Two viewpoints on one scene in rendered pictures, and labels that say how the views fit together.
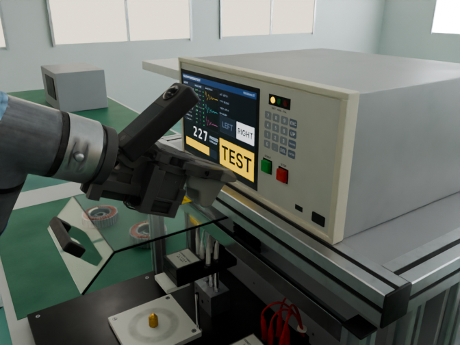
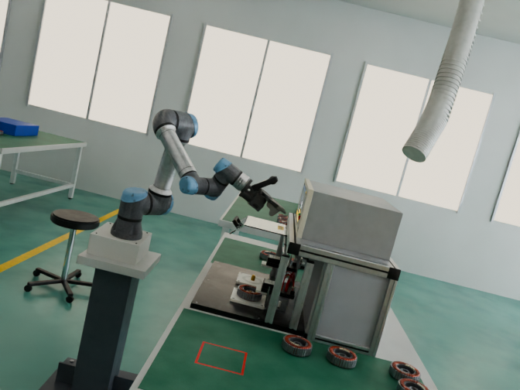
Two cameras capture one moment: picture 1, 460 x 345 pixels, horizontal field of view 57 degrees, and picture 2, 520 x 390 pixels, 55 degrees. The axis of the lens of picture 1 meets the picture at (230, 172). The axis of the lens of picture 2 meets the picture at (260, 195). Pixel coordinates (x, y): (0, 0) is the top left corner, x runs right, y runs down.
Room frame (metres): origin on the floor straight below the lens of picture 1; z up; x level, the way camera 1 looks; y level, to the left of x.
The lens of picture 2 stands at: (-1.24, -1.11, 1.53)
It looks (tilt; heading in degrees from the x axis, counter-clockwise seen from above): 8 degrees down; 35
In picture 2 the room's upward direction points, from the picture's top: 14 degrees clockwise
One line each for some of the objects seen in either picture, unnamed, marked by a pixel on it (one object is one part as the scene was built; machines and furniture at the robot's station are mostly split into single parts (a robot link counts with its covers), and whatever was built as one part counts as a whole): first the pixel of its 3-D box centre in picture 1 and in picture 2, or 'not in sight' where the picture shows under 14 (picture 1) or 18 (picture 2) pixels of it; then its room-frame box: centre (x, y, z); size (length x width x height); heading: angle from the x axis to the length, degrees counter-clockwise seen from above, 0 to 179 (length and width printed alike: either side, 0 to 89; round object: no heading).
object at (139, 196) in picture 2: not in sight; (134, 202); (0.35, 0.69, 1.02); 0.13 x 0.12 x 0.14; 174
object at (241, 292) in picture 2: not in sight; (249, 292); (0.51, 0.03, 0.80); 0.11 x 0.11 x 0.04
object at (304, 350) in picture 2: not in sight; (296, 345); (0.34, -0.34, 0.77); 0.11 x 0.11 x 0.04
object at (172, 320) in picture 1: (153, 326); (252, 281); (0.71, 0.16, 0.78); 0.15 x 0.15 x 0.01; 33
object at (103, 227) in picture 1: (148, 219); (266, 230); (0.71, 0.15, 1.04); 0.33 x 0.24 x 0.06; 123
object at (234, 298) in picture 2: not in sight; (248, 298); (0.51, 0.03, 0.78); 0.15 x 0.15 x 0.01; 33
